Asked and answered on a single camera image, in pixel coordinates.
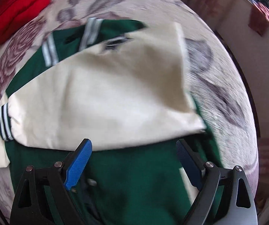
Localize green and cream varsity jacket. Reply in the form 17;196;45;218
0;17;221;225

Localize floral plush blanket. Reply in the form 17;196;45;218
0;0;259;225

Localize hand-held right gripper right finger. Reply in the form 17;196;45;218
176;139;258;225

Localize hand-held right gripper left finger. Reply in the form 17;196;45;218
10;138;93;225

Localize red cloth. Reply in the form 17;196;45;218
0;0;54;45

